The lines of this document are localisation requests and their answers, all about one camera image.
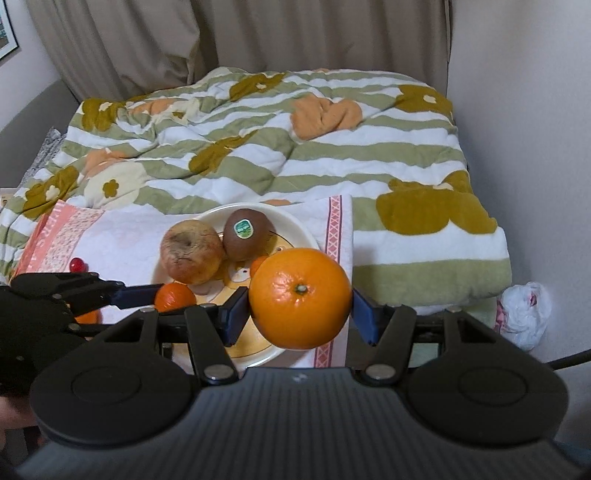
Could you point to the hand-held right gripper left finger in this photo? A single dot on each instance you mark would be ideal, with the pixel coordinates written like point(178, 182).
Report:
point(233, 318)

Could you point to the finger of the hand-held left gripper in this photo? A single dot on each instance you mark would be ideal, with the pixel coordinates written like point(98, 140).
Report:
point(136, 296)
point(87, 328)

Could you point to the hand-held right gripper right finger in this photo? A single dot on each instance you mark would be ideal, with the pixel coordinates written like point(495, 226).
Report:
point(364, 318)

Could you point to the small mandarin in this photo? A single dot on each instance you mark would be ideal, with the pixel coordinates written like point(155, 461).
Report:
point(257, 268)
point(174, 297)

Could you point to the small red plum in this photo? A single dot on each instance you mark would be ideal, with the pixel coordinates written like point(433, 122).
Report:
point(77, 264)

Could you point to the wrinkled red apple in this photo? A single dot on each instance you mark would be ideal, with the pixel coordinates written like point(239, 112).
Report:
point(191, 251)

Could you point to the brown kiwi with green sticker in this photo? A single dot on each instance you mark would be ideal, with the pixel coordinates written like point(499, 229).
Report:
point(247, 237)

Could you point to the cream bowl with cartoon print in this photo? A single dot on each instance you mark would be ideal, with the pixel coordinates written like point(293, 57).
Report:
point(295, 226)

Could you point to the pink floral tablecloth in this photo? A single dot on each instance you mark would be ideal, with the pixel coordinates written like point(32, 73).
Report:
point(120, 240)

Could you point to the white plastic bag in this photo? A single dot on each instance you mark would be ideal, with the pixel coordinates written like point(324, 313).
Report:
point(524, 314)

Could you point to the green striped flower blanket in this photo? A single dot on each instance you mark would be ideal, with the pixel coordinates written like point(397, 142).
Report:
point(323, 161)

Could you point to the grey patterned bed sheet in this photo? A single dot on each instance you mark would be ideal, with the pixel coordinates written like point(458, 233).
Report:
point(46, 147)

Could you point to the grey padded headboard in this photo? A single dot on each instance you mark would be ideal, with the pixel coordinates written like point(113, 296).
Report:
point(27, 120)

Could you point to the beige curtain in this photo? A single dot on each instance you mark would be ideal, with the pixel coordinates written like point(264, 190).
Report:
point(231, 37)

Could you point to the framed wall poster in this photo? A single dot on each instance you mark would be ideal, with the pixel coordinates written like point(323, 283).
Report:
point(5, 37)

